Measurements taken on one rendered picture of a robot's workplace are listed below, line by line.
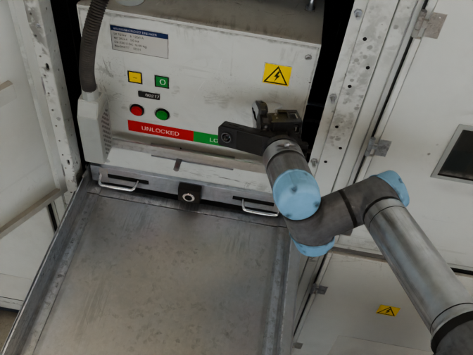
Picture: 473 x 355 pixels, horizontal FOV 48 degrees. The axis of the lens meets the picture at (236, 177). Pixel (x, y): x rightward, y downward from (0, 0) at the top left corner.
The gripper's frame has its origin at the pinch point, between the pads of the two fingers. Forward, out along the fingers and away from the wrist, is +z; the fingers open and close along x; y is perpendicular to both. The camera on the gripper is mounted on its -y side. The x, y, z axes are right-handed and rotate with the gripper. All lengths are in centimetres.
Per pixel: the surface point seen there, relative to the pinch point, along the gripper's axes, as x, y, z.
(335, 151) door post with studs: -8.5, 18.1, -5.9
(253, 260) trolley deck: -40.5, 2.0, -5.5
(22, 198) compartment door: -32, -56, 12
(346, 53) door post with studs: 16.5, 14.6, -11.2
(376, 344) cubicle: -93, 50, 6
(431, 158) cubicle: -5.6, 36.3, -13.9
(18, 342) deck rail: -43, -52, -24
